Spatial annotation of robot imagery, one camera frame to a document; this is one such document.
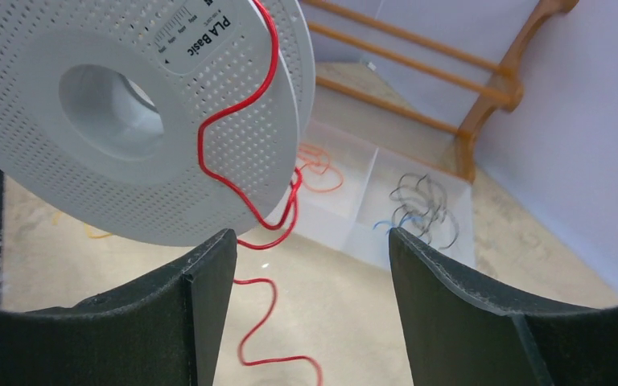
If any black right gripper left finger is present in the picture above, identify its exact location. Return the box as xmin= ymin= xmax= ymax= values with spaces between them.
xmin=0 ymin=230 xmax=237 ymax=385

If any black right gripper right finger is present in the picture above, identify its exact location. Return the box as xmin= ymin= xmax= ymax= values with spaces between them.
xmin=389 ymin=228 xmax=618 ymax=385

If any red cable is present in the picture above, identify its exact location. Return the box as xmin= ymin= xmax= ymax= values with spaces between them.
xmin=295 ymin=142 xmax=345 ymax=194
xmin=196 ymin=0 xmax=324 ymax=386

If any grey cable spool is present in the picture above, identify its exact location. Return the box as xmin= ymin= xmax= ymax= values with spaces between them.
xmin=0 ymin=1 xmax=315 ymax=246

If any clear plastic tray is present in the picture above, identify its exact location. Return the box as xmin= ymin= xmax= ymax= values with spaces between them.
xmin=294 ymin=122 xmax=476 ymax=269

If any orange wooden rack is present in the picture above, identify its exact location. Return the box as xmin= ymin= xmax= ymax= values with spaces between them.
xmin=307 ymin=1 xmax=578 ymax=183

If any blue cable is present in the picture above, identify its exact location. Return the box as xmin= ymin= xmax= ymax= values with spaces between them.
xmin=373 ymin=214 xmax=425 ymax=233

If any black cable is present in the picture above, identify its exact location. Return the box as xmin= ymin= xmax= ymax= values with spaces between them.
xmin=389 ymin=172 xmax=460 ymax=252

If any yellow cable on table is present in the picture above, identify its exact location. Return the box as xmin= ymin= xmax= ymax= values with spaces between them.
xmin=50 ymin=211 xmax=113 ymax=240

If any red cable in tray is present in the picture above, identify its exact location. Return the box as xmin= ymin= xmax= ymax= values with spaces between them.
xmin=295 ymin=142 xmax=345 ymax=194

